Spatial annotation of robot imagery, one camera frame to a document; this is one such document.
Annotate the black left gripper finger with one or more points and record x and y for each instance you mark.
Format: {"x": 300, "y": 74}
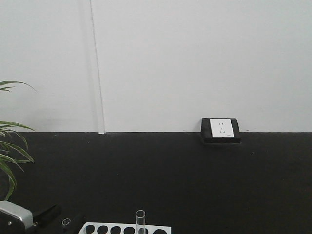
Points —
{"x": 75, "y": 225}
{"x": 45, "y": 217}

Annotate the clear glass test tube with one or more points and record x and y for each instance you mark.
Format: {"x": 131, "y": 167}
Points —
{"x": 66, "y": 222}
{"x": 140, "y": 222}

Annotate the black white power outlet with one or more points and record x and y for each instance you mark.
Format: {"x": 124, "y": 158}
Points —
{"x": 220, "y": 131}

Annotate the white test tube rack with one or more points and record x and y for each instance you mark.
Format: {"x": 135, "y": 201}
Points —
{"x": 121, "y": 228}

